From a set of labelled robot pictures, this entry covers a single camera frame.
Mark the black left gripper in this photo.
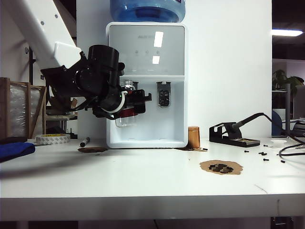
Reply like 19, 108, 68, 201
119, 89, 153, 118

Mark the clear bottle with red belts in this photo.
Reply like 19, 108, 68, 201
115, 79, 139, 129

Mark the white water dispenser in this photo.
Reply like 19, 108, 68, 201
105, 22, 189, 150

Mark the blue water jug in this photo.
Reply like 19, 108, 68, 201
109, 0, 186, 24

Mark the brown wooden cylinder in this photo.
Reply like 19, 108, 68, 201
188, 126, 201, 150

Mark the brown cardboard box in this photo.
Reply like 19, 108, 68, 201
50, 96, 78, 113

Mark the wooden platform on stand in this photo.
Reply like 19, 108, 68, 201
46, 112, 79, 140

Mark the white double-sided tape roll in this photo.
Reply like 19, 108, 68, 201
35, 134, 70, 146

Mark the black soldering iron stand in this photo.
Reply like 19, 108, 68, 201
209, 122, 260, 148

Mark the black soldering iron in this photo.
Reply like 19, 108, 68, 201
230, 113, 267, 132

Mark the wooden crate with bubble wrap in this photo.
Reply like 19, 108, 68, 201
0, 77, 48, 139

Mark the black stair railing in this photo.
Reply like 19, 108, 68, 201
29, 46, 43, 84

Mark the black flat box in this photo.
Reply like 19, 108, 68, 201
0, 136, 27, 145

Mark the blue cloth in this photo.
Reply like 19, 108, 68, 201
0, 142, 36, 163

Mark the blue office chair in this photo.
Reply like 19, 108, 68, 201
271, 110, 283, 138

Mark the green potted plant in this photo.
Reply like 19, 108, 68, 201
273, 69, 304, 90

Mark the grey metal pole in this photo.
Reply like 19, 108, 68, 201
285, 83, 291, 137

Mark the grey computer monitor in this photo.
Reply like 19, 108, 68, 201
293, 85, 305, 120

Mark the ceiling light panel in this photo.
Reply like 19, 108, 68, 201
271, 30, 303, 37

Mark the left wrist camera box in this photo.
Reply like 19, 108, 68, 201
116, 62, 126, 77

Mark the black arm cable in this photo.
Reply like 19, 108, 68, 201
69, 95, 101, 112

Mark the black soldering iron cable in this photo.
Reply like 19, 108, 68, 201
262, 113, 305, 158

